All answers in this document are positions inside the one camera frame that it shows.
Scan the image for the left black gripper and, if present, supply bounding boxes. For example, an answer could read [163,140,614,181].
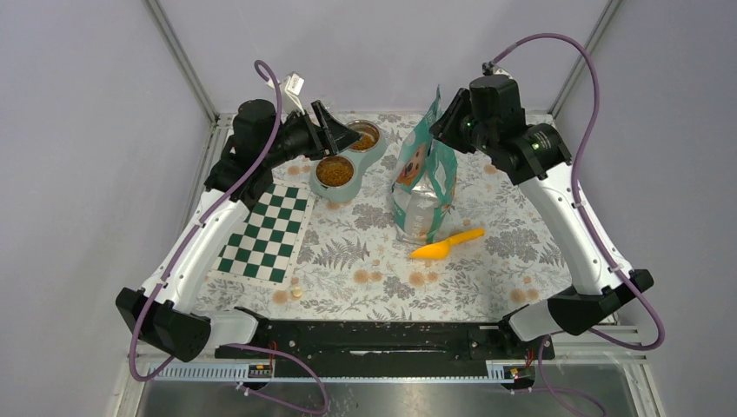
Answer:
[263,100,362,168]

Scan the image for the teal dog food bag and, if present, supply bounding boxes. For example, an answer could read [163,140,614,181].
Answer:
[391,89,457,245]

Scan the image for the yellow plastic scoop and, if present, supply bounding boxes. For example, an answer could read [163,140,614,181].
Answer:
[409,228,485,260]

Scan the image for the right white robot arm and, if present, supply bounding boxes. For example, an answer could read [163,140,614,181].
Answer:
[430,74,654,358]

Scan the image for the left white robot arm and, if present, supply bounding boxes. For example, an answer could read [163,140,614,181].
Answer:
[115,99,361,362]

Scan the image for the teal double pet bowl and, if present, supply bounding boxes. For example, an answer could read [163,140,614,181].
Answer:
[309,120,388,203]

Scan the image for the floral tablecloth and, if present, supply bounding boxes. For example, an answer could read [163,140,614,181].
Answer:
[196,113,570,322]

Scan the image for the green white checkered mat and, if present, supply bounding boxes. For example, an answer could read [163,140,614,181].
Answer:
[209,182,315,289]

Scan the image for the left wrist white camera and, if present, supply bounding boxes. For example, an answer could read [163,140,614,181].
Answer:
[266,71,306,115]

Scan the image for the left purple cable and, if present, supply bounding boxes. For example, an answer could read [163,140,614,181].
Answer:
[127,59,330,417]

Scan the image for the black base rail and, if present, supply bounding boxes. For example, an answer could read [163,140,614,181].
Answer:
[251,320,555,378]

